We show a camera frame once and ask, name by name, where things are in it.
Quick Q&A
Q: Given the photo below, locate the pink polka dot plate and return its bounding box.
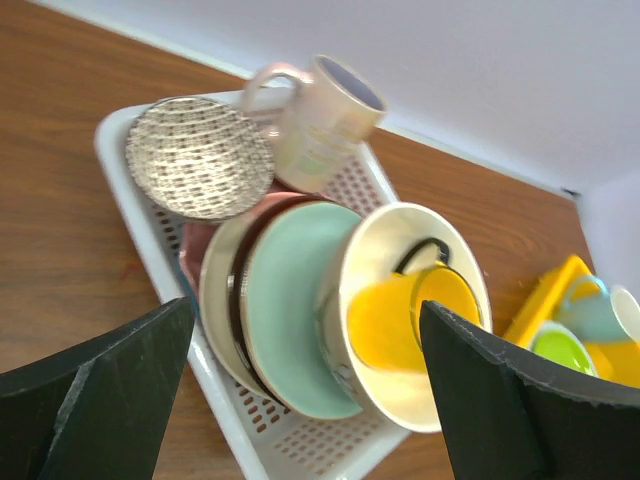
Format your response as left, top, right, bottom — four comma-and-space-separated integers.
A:
178, 187, 301, 314

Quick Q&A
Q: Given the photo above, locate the yellow plastic tray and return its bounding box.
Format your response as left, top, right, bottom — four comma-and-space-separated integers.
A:
503, 255, 639, 388

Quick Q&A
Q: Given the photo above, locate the green white bowl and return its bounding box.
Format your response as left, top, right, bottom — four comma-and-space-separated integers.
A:
528, 321, 599, 377

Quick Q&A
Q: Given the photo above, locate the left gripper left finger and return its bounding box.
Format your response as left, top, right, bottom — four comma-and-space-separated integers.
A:
1, 298, 195, 479

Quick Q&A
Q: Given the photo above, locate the dark bottom plate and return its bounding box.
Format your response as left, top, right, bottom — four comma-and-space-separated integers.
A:
227, 192, 331, 406

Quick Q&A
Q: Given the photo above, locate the cream pink floral plate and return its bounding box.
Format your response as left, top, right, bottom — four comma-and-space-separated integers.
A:
198, 213, 273, 400

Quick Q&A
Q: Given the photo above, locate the light blue mug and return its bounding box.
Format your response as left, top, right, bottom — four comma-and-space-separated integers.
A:
553, 275, 639, 343

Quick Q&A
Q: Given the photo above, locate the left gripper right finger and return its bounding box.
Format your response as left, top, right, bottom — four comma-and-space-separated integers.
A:
420, 301, 639, 479

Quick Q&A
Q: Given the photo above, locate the yellow mug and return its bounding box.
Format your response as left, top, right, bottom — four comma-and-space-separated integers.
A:
347, 237, 483, 374

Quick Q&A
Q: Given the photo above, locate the white plastic basket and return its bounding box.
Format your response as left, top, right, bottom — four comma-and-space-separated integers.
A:
94, 104, 409, 479

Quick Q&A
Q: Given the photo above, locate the pink beige mug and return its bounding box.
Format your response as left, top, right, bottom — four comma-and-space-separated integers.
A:
239, 54, 387, 193

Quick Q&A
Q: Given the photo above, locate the woven coaster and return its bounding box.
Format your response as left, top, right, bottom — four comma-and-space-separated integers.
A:
124, 96, 275, 223

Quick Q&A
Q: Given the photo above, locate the white ceramic bowl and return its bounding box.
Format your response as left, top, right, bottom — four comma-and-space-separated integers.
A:
323, 202, 493, 433

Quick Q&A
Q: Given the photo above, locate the pale green bottom plate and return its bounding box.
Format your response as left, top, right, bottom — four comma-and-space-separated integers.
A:
240, 201, 362, 420

